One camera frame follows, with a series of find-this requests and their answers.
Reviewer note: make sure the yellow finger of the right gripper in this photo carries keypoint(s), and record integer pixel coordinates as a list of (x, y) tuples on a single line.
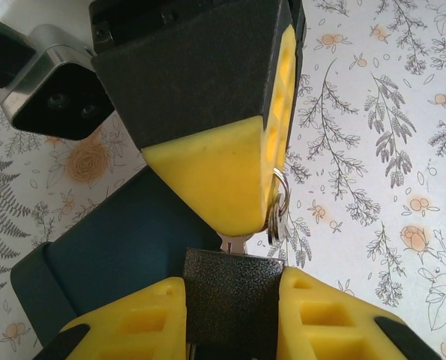
[(207, 131), (300, 22)]

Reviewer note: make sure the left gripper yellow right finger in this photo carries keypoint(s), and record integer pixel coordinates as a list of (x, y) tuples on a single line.
[(327, 326)]

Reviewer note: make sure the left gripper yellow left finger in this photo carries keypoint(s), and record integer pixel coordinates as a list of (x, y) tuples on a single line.
[(132, 322)]

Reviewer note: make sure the black textured padlock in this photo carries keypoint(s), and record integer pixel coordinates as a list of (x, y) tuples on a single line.
[(230, 300)]

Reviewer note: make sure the spare silver key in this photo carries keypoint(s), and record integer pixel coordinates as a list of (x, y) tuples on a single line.
[(272, 228), (283, 230)]

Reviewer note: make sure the dark blue painted-print box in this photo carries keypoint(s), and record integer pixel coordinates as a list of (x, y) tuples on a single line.
[(114, 243)]

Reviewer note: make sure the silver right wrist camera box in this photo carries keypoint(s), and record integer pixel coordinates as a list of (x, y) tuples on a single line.
[(57, 90)]

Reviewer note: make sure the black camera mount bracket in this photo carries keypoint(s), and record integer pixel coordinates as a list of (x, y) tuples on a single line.
[(1, 48)]

